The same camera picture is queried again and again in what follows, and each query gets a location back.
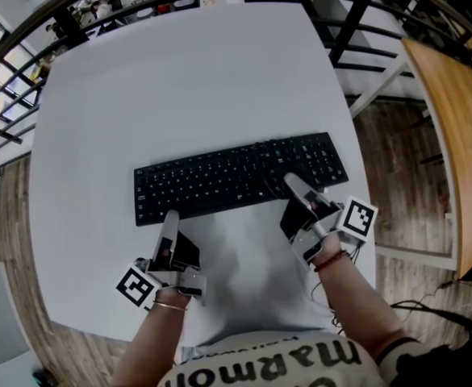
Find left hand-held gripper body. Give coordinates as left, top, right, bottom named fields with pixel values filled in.
left=115, top=231, right=208, bottom=309

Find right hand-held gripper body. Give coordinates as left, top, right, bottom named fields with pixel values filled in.
left=279, top=193, right=379, bottom=273

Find black keyboard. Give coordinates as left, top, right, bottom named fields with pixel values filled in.
left=133, top=131, right=350, bottom=228

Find person's right forearm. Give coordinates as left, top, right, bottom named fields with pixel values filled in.
left=313, top=234, right=407, bottom=360

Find person's left forearm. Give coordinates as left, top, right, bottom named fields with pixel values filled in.
left=109, top=288, right=189, bottom=387

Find white desk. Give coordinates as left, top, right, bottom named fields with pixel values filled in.
left=28, top=1, right=378, bottom=344

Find thin gold bangle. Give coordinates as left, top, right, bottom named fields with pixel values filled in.
left=152, top=299, right=189, bottom=312

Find white printed shirt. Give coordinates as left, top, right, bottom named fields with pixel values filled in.
left=154, top=329, right=420, bottom=387

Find black metal railing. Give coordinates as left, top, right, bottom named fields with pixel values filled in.
left=0, top=0, right=472, bottom=164

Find grid window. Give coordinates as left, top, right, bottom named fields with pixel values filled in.
left=0, top=6, right=45, bottom=163

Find red bead bracelet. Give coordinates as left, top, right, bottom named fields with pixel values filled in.
left=312, top=248, right=353, bottom=273

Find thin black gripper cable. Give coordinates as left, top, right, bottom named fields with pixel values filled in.
left=310, top=238, right=364, bottom=332

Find black floor cables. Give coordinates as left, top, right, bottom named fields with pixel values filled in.
left=388, top=278, right=472, bottom=340

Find wooden table with white frame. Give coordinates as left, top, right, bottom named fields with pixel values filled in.
left=347, top=37, right=472, bottom=281

